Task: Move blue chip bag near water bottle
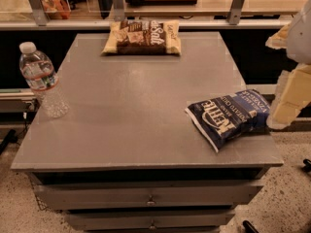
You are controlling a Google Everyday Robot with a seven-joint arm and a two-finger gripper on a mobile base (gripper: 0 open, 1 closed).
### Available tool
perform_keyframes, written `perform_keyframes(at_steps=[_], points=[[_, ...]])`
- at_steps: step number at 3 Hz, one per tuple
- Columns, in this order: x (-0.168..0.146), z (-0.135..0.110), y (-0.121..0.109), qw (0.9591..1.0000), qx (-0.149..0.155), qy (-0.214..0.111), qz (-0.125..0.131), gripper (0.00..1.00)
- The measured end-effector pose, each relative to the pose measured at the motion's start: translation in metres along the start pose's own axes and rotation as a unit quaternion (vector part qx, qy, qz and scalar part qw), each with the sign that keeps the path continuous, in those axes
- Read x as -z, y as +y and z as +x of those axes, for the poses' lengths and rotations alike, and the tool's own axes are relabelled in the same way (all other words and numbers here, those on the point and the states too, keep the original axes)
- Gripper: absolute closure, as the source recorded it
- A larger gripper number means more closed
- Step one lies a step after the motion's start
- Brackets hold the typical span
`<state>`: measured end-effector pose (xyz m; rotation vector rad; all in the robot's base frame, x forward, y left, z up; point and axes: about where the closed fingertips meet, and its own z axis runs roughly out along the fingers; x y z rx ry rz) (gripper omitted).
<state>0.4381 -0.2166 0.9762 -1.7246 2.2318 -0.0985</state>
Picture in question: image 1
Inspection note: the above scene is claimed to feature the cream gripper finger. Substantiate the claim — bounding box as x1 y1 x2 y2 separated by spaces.
266 64 311 129
265 24 290 50

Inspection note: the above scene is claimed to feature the blue Kettle chip bag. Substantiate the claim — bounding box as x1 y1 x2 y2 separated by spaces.
185 89 270 152

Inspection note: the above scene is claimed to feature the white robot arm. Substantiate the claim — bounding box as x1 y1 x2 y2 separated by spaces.
265 0 311 129

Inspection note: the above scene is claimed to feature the yellow brown chip bag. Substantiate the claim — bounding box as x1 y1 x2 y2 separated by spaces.
102 20 182 55

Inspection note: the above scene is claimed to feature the orange plastic bag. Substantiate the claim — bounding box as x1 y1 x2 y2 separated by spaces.
41 0 70 19

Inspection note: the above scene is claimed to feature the clear plastic water bottle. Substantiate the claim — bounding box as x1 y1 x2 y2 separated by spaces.
19 42 69 118

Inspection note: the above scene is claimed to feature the upper grey drawer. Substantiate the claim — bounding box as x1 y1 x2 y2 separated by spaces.
34 180 263 210

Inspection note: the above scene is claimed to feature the grey drawer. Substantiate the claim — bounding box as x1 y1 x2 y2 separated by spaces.
66 210 235 231
34 180 263 210

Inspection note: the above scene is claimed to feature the grey drawer cabinet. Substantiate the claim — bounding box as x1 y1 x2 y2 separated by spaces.
12 32 282 233

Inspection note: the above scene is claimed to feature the lower grey drawer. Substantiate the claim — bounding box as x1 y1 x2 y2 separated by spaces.
66 210 235 231

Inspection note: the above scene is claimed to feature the metal shelf frame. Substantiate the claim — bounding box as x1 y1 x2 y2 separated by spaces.
0 0 311 31

